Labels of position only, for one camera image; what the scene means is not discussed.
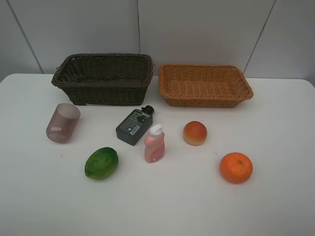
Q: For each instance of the pink bottle white cap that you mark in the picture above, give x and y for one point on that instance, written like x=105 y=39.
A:
x=154 y=144

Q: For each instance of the green lime fruit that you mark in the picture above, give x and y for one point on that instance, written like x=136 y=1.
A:
x=101 y=164

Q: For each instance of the orange mandarin fruit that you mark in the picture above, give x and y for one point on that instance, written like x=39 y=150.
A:
x=236 y=167

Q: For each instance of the dark grey flat bottle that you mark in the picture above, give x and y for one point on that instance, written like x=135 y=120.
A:
x=135 y=125

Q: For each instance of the orange wicker basket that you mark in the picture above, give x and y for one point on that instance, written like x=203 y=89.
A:
x=205 y=86

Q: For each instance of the dark brown wicker basket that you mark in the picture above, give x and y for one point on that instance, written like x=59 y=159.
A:
x=105 y=79

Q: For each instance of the purple translucent plastic cup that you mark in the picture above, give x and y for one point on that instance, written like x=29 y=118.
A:
x=63 y=123

